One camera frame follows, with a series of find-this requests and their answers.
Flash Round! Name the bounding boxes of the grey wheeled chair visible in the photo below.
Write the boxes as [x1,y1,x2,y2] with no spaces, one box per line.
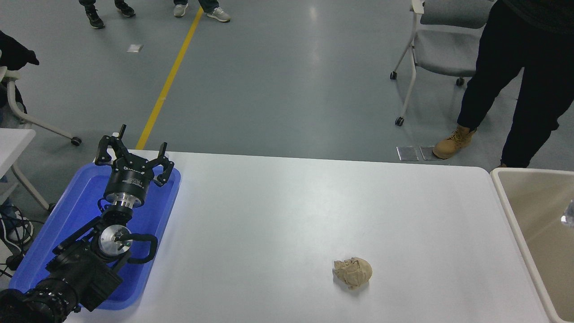
[389,0,494,127]

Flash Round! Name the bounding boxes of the black floor cables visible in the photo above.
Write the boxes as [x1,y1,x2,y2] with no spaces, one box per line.
[0,205,34,272]

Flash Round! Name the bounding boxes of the person with grey shoes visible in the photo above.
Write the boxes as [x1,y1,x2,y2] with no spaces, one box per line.
[173,0,232,23]

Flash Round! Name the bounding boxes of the person with tan boots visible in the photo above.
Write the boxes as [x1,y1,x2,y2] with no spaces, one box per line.
[432,0,574,169]

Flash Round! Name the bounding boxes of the white-framed wheeled chair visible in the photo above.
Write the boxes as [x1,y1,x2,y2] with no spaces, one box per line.
[0,66,82,146]

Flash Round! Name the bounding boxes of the silver foil plate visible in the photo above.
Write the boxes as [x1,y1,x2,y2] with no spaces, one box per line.
[561,199,574,228]

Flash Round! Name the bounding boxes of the crumpled tan paper ball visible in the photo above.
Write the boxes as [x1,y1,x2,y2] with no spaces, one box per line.
[333,257,373,290]

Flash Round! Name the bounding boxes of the person with black shoes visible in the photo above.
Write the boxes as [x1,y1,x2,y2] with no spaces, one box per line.
[78,0,135,30]

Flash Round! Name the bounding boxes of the blue plastic tray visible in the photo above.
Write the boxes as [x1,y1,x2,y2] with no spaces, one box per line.
[8,161,182,311]

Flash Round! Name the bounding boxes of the large pale bin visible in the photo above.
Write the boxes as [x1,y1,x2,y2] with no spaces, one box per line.
[490,168,574,323]

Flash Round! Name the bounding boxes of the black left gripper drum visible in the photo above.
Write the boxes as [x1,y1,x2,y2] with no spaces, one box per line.
[104,157,153,201]

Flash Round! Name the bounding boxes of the small white side table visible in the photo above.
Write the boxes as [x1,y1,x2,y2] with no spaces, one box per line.
[0,128,57,214]

